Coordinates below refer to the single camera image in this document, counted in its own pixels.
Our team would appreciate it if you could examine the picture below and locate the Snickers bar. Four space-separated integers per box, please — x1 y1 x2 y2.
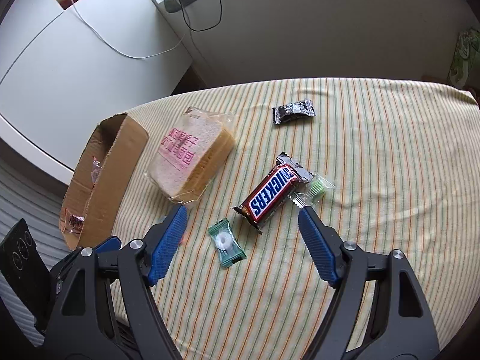
233 152 314 235

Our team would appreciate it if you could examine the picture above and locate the bagged sliced bread loaf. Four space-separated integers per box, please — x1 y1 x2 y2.
147 106 236 205

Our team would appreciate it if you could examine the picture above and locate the black candy wrapper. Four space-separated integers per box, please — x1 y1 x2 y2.
272 99 317 125

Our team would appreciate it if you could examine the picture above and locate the clear red-edged snack bag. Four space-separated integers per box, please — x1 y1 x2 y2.
61 208 85 236

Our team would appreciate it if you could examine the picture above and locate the red dates bag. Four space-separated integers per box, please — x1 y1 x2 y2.
90 157 102 185

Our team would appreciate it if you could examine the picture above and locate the brown cardboard box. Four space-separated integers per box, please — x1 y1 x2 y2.
58 113 149 250

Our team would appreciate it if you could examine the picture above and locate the small green wrapped candy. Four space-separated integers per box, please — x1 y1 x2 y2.
289 175 335 208

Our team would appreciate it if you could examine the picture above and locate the green mint candy wrapper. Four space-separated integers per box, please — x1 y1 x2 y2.
208 218 247 269

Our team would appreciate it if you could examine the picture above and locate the striped table cloth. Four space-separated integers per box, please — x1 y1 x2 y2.
113 78 479 359

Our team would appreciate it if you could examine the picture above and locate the white cabinet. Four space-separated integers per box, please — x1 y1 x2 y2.
1 0 192 183

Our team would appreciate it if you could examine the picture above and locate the green printed bag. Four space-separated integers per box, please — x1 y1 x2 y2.
448 28 479 89

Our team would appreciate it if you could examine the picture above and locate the black cable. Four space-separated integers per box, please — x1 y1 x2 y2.
168 0 224 34

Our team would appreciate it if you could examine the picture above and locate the white cable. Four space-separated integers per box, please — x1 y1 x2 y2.
53 0 187 61

